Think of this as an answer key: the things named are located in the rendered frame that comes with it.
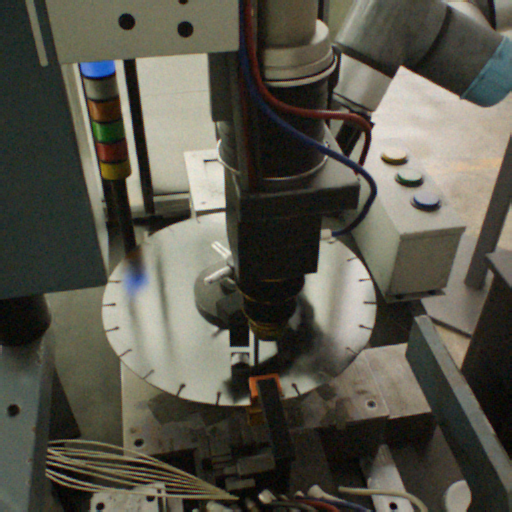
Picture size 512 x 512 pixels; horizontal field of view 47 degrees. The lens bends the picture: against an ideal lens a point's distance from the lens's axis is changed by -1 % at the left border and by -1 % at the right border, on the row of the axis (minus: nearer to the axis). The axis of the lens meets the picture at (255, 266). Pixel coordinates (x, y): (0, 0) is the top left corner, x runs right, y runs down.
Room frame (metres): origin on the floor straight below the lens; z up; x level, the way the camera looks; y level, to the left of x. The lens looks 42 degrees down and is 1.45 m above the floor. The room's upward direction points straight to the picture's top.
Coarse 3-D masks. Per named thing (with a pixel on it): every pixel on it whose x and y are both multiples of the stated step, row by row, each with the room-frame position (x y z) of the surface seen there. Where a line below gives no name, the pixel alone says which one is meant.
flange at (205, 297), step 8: (216, 264) 0.56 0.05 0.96; (224, 264) 0.56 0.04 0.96; (208, 272) 0.55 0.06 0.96; (200, 280) 0.53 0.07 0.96; (224, 280) 0.52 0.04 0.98; (200, 288) 0.52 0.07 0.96; (208, 288) 0.52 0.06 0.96; (216, 288) 0.52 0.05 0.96; (224, 288) 0.51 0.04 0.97; (232, 288) 0.50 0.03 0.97; (200, 296) 0.51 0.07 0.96; (208, 296) 0.50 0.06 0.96; (216, 296) 0.50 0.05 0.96; (224, 296) 0.50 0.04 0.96; (200, 304) 0.49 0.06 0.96; (208, 304) 0.49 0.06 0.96; (208, 312) 0.48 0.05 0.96; (216, 312) 0.48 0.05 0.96; (216, 320) 0.47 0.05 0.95
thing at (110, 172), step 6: (102, 162) 0.74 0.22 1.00; (108, 162) 0.74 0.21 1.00; (114, 162) 0.74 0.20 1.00; (120, 162) 0.74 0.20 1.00; (126, 162) 0.75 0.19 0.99; (102, 168) 0.75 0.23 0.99; (108, 168) 0.74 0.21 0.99; (114, 168) 0.74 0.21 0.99; (120, 168) 0.74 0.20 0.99; (126, 168) 0.75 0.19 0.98; (102, 174) 0.75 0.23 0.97; (108, 174) 0.74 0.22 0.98; (114, 174) 0.74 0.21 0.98; (120, 174) 0.74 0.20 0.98; (126, 174) 0.75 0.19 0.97; (108, 180) 0.74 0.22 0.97; (114, 180) 0.74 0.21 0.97; (120, 180) 0.74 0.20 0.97
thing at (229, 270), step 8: (216, 248) 0.55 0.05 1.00; (224, 248) 0.55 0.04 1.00; (224, 256) 0.54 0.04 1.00; (232, 264) 0.51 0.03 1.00; (216, 272) 0.50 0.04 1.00; (224, 272) 0.50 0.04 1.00; (232, 272) 0.51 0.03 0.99; (208, 280) 0.49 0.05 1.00; (216, 280) 0.49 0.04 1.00; (232, 280) 0.51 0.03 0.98
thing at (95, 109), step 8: (88, 104) 0.75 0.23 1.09; (96, 104) 0.74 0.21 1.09; (104, 104) 0.74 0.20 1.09; (112, 104) 0.75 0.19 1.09; (120, 104) 0.76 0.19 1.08; (96, 112) 0.74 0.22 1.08; (104, 112) 0.74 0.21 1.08; (112, 112) 0.74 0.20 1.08; (120, 112) 0.76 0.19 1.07; (96, 120) 0.74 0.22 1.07; (104, 120) 0.74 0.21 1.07; (112, 120) 0.74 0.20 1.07
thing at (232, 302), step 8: (232, 296) 0.44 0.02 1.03; (240, 296) 0.44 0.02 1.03; (216, 304) 0.43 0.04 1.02; (224, 304) 0.43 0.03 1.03; (232, 304) 0.43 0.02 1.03; (240, 304) 0.43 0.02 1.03; (224, 312) 0.42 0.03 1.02; (232, 312) 0.41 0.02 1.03; (240, 312) 0.42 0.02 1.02; (224, 320) 0.42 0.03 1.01; (232, 320) 0.41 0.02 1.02; (240, 320) 0.42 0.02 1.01; (232, 328) 0.42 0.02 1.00; (240, 328) 0.42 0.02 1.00; (248, 328) 0.42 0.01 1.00; (232, 336) 0.42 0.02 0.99; (240, 336) 0.42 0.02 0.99; (248, 336) 0.42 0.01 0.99; (232, 344) 0.42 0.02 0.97; (240, 344) 0.42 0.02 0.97; (248, 344) 0.42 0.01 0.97
